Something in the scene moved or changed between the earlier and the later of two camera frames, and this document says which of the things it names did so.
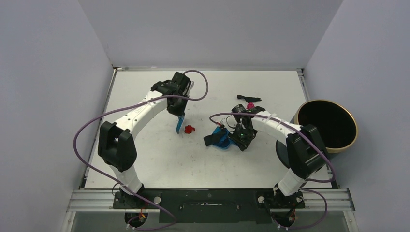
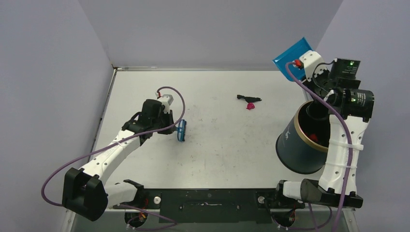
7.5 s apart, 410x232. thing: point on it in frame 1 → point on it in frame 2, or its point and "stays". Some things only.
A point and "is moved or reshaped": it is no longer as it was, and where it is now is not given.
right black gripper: x=231 y=137 → x=319 y=113
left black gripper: x=178 y=112 → x=168 y=116
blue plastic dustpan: x=223 y=134 → x=291 y=54
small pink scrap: x=250 y=105 stays
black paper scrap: x=248 y=99 stays
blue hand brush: x=181 y=118 is moved or reshaped
